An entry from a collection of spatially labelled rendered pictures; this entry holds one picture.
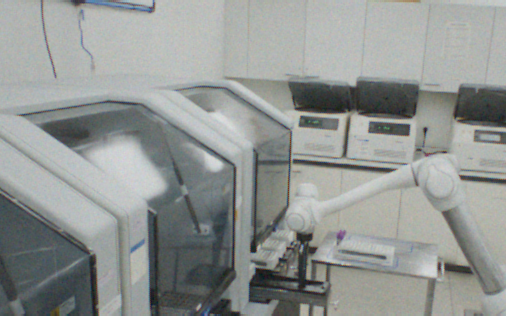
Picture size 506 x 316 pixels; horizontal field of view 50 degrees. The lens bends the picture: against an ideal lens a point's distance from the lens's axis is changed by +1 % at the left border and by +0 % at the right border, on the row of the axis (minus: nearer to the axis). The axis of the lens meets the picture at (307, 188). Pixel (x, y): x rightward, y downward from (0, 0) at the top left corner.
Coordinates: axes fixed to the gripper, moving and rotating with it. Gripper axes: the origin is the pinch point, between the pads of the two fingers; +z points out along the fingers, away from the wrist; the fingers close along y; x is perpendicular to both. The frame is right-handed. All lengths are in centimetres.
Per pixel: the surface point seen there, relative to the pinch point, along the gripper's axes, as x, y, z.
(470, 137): 87, -228, -32
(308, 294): 5.3, 11.1, 3.7
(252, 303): -18.7, 13.2, 10.7
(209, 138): -30, 36, -64
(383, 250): 33.5, -31.4, -3.5
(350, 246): 17.3, -31.2, -3.6
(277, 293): -8.2, 11.3, 5.3
